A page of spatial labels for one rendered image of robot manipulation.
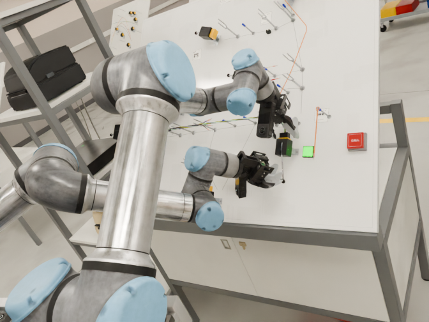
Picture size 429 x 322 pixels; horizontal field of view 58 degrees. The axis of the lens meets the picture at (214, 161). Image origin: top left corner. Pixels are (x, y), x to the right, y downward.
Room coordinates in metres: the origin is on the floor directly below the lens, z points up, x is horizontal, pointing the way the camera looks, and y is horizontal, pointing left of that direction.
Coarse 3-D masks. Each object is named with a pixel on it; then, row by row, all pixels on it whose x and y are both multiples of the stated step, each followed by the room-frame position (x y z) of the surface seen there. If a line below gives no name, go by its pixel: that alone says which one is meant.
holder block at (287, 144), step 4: (276, 140) 1.17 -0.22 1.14; (280, 140) 1.16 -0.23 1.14; (284, 140) 1.15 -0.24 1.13; (288, 140) 1.15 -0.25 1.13; (276, 144) 1.16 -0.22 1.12; (280, 144) 1.15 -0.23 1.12; (284, 144) 1.14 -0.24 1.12; (288, 144) 1.14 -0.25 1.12; (276, 148) 1.15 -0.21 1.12; (280, 148) 1.15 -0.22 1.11; (284, 148) 1.13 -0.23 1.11; (288, 148) 1.14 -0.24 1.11; (276, 152) 1.15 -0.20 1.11; (280, 152) 1.14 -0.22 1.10; (284, 152) 1.13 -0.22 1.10; (288, 152) 1.13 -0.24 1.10; (280, 156) 1.15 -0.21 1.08; (284, 156) 1.14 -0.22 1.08; (288, 156) 1.13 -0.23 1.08
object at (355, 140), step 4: (360, 132) 1.04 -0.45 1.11; (348, 136) 1.06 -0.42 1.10; (352, 136) 1.05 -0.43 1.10; (356, 136) 1.04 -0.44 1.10; (360, 136) 1.03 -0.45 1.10; (348, 140) 1.05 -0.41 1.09; (352, 140) 1.04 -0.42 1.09; (356, 140) 1.03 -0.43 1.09; (360, 140) 1.02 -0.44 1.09; (348, 144) 1.04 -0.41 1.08; (352, 144) 1.03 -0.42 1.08; (356, 144) 1.02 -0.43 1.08; (360, 144) 1.02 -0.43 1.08; (348, 148) 1.04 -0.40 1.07; (352, 148) 1.03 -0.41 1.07; (356, 148) 1.02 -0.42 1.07
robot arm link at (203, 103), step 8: (104, 64) 0.83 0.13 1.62; (96, 72) 0.77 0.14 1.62; (96, 80) 0.76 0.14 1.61; (96, 88) 0.76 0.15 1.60; (200, 88) 1.07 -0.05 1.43; (208, 88) 1.09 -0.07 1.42; (96, 96) 0.76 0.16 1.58; (104, 96) 0.75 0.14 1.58; (200, 96) 1.02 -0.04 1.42; (208, 96) 1.05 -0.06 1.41; (104, 104) 0.76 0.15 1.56; (184, 104) 0.96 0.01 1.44; (192, 104) 0.99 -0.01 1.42; (200, 104) 1.02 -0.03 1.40; (208, 104) 1.04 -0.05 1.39; (112, 112) 0.77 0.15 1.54; (184, 112) 1.00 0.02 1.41; (192, 112) 1.02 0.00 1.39; (200, 112) 1.04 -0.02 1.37; (208, 112) 1.07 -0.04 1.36; (216, 112) 1.07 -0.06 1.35
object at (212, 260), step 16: (160, 240) 1.57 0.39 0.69; (176, 240) 1.50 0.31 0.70; (192, 240) 1.43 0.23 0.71; (208, 240) 1.37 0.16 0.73; (224, 240) 1.31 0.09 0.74; (160, 256) 1.62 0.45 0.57; (176, 256) 1.54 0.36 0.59; (192, 256) 1.47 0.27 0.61; (208, 256) 1.40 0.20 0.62; (224, 256) 1.34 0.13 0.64; (240, 256) 1.28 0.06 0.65; (176, 272) 1.59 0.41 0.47; (192, 272) 1.51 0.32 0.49; (208, 272) 1.43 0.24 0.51; (224, 272) 1.37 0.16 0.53; (240, 272) 1.31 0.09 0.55; (224, 288) 1.40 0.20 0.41; (240, 288) 1.34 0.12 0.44
